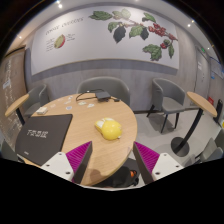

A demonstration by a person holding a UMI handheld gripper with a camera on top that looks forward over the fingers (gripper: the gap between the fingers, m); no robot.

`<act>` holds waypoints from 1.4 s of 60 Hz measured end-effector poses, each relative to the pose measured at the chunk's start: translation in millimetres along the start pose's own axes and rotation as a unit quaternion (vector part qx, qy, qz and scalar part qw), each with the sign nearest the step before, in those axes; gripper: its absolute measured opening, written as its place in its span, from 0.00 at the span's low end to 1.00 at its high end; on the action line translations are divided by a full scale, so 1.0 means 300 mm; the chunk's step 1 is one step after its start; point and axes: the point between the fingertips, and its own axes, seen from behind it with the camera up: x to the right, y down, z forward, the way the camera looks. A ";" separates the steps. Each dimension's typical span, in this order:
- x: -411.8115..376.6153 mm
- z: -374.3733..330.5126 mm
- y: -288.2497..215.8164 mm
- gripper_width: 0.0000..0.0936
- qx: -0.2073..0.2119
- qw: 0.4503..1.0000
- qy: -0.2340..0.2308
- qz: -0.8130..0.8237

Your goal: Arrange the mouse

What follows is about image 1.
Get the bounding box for white plant wall mural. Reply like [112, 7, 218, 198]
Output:
[30, 5, 180, 76]

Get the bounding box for grey armchair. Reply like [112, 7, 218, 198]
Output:
[22, 83, 50, 118]
[146, 77, 186, 134]
[0, 139, 20, 163]
[76, 76, 131, 107]
[199, 128, 224, 164]

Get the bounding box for black cable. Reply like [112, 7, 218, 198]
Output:
[75, 88, 121, 102]

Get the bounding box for brown wall board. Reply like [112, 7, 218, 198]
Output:
[0, 46, 28, 141]

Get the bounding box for black adapter box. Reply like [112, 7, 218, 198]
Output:
[95, 91, 112, 101]

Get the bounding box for ceiling lights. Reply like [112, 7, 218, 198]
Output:
[56, 0, 198, 28]

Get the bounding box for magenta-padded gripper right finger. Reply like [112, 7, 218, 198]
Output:
[132, 141, 185, 185]

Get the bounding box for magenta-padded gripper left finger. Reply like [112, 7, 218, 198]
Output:
[40, 140, 94, 185]

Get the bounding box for yellow computer mouse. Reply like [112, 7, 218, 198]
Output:
[94, 117, 123, 141]

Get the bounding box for grey door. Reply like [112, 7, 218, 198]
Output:
[194, 48, 212, 101]

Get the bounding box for small white box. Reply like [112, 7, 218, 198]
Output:
[36, 106, 50, 116]

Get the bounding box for blue framed wall notice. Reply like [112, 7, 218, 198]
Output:
[209, 56, 224, 80]

